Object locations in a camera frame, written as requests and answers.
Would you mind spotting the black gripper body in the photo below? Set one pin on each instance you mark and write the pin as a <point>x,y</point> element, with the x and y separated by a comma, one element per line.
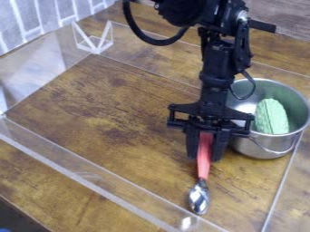
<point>208,114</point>

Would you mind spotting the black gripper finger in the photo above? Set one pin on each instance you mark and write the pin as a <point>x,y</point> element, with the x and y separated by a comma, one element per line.
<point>192,139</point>
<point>220,139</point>

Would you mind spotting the pink handled metal spoon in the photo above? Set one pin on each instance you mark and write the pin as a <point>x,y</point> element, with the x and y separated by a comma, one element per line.
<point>199,193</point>

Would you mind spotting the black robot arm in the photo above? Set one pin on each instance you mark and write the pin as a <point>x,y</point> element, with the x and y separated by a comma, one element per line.
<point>223,27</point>

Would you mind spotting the green knitted toy vegetable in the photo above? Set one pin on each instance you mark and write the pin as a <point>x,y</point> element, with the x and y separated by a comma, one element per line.
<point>271,120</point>

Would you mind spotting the stainless steel pot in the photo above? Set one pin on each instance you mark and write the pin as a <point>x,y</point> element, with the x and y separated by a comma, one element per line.
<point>269,146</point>

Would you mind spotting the black strip on wall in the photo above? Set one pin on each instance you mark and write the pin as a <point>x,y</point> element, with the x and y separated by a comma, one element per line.
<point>263,26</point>

